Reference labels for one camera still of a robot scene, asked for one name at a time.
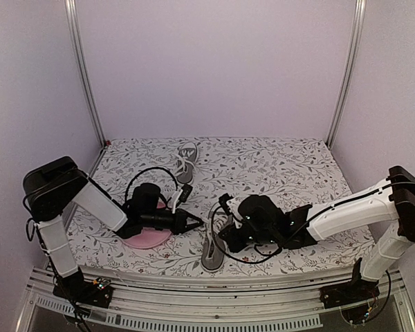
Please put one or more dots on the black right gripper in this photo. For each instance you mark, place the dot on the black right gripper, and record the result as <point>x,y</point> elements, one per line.
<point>236,245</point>

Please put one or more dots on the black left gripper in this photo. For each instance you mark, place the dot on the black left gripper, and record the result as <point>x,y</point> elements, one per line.
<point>180,225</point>

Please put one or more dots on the grey sneaker with red sole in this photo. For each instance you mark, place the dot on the grey sneaker with red sole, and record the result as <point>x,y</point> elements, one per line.
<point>186,158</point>

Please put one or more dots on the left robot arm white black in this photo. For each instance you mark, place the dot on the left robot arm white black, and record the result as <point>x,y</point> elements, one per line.
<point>55,190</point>

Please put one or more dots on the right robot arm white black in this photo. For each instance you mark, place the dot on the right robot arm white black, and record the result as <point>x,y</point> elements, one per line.
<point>391,199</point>

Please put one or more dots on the pink plastic plate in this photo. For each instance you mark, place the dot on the pink plastic plate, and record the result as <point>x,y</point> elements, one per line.
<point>145,238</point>

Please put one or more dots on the floral patterned table mat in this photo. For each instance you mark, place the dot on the floral patterned table mat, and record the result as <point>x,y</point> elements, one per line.
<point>292,172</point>

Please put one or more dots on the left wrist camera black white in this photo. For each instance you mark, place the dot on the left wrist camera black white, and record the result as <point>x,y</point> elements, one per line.
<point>179,197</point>

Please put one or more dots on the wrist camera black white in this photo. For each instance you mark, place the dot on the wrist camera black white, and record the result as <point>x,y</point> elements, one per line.
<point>226,203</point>
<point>179,197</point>

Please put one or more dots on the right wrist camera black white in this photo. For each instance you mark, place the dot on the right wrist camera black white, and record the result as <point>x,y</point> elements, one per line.
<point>226,203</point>

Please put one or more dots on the aluminium front rail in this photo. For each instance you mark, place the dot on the aluminium front rail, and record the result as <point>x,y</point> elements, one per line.
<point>143,302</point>

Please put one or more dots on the right aluminium frame post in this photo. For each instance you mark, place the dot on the right aluminium frame post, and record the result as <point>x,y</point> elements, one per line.
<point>354,44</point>

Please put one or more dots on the aluminium frame post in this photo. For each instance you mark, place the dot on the aluminium frame post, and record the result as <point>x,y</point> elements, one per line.
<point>74,29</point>
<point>354,44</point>

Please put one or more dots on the left aluminium frame post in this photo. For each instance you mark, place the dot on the left aluminium frame post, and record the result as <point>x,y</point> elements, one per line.
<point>74,29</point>

